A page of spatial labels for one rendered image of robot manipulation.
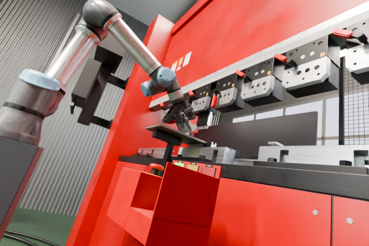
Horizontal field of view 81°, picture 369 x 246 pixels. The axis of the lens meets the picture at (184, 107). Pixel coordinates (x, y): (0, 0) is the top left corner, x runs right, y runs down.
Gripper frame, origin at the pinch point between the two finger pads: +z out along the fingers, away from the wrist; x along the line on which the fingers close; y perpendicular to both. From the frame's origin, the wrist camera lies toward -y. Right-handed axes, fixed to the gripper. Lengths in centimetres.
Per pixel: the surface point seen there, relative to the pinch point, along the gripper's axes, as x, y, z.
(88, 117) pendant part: 139, -16, -35
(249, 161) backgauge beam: -14.7, 21.3, 23.0
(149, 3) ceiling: 213, 152, -192
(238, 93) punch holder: -24.1, 19.9, -12.7
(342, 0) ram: -69, 32, -31
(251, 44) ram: -30, 33, -32
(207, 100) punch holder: -4.5, 17.1, -14.0
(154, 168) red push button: -40, -38, -5
